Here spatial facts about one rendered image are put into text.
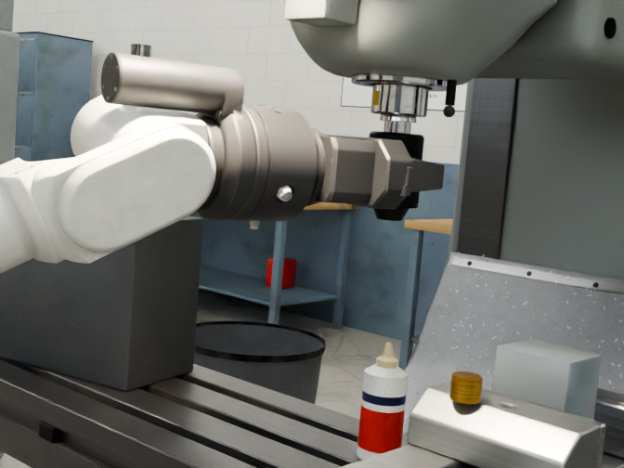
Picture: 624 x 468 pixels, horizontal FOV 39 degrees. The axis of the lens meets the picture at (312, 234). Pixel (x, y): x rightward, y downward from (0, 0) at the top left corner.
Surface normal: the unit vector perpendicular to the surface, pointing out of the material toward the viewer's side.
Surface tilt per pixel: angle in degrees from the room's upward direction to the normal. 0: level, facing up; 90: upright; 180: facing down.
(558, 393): 90
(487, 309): 64
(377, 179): 90
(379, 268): 90
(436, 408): 41
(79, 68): 90
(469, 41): 122
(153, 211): 102
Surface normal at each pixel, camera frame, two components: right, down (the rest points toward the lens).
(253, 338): 0.07, 0.04
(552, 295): -0.55, -0.43
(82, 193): 0.53, 0.33
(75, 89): 0.75, 0.13
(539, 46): -0.61, 0.47
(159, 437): 0.08, -0.99
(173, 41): -0.65, 0.03
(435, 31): 0.26, 0.62
